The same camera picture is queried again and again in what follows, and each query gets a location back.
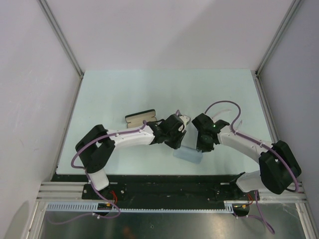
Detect light blue cleaning cloth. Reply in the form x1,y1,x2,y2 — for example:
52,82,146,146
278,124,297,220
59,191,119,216
173,146,203,164

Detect grey slotted cable duct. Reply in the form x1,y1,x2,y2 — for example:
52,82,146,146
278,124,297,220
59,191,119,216
44,200,252,215

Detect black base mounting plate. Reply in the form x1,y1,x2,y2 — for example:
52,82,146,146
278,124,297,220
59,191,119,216
51,174,254,211

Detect left aluminium frame post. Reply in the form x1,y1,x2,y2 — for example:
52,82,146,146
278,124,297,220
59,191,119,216
37,0,84,78

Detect black glasses case beige lining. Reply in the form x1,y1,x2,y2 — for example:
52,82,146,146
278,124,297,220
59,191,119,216
125,109,157,128

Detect aluminium frame post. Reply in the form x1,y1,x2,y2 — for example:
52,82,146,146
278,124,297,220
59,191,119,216
256,0,304,77
37,0,84,78

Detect right aluminium frame post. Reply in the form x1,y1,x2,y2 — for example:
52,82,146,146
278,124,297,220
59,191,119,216
256,0,304,77

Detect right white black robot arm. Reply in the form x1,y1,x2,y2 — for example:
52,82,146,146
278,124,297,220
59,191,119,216
192,113,302,200

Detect aluminium extrusion rail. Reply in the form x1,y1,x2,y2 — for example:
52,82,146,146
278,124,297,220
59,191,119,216
37,182,307,203

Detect pink frame purple sunglasses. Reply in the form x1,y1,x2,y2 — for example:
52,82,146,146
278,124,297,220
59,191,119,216
211,109,235,123

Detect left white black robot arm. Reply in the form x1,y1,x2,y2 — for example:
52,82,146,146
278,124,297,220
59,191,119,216
71,112,190,199

